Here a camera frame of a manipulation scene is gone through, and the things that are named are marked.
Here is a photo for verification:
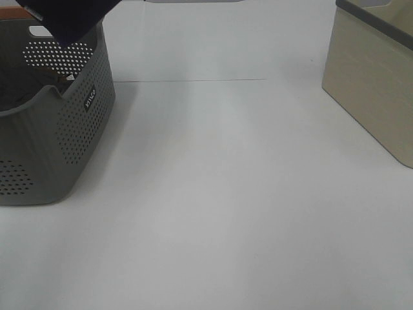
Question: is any purple towel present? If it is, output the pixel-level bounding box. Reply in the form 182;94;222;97
17;0;120;47

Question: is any brown basket handle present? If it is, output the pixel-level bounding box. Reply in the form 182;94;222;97
0;6;34;20

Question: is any beige storage box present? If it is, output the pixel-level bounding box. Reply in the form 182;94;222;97
322;1;412;167

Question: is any grey perforated plastic basket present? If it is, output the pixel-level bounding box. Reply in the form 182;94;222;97
1;19;116;206

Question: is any dark grey cloth in basket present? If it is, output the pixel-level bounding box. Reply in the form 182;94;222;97
1;66;75;112

